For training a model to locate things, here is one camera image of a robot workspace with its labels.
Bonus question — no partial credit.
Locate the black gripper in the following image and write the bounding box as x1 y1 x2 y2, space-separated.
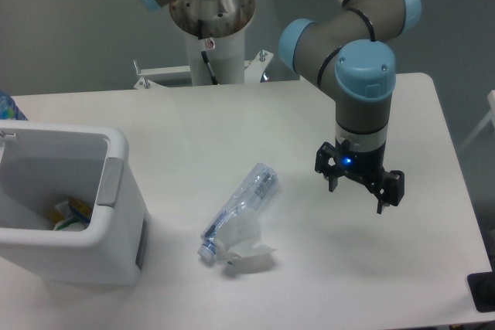
315 131 405 214

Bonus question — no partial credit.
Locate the crushed clear plastic bottle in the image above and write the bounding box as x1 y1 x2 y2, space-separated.
197 163 278 265

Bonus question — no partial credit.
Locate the white paper wrapper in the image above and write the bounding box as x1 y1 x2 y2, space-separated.
213 209 275 265

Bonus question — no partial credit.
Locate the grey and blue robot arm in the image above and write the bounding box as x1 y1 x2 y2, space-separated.
141 0 422 209

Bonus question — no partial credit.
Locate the yellow and green trash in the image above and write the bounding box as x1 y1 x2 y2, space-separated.
49 197 93 232

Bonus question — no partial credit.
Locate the white plastic trash can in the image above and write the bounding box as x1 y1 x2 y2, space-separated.
1 120 149 284

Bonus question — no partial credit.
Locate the black object at table edge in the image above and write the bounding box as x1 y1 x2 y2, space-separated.
467 271 494 313

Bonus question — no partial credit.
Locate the white furniture frame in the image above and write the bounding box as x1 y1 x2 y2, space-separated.
458 90 494 153

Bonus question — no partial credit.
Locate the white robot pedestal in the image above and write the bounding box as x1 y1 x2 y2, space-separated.
132 0 274 90

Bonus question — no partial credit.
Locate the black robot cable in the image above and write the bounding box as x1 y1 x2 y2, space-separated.
196 19 220 86

